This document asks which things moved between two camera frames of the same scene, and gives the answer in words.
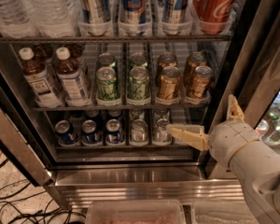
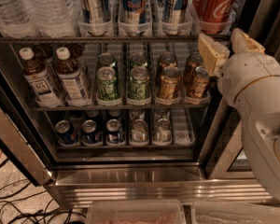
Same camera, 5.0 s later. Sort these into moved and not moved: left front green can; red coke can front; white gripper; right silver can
Moved: white gripper
Not moved: right silver can; red coke can front; left front green can
